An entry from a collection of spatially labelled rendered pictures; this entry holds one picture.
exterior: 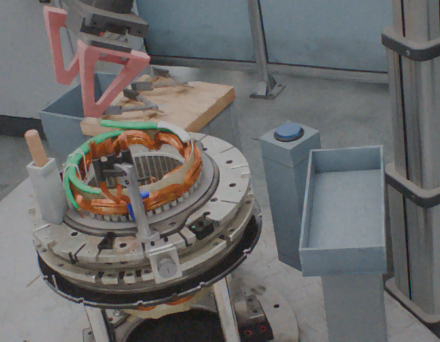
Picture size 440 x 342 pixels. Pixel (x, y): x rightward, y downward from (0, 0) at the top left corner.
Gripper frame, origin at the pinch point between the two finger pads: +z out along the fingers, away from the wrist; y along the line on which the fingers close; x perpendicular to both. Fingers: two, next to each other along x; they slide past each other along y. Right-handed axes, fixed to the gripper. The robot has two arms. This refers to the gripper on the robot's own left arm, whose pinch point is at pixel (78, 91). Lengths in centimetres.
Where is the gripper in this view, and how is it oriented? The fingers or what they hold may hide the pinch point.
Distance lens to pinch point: 91.5
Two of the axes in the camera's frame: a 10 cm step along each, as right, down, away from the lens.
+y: 4.3, 4.1, -8.0
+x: 8.5, 1.1, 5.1
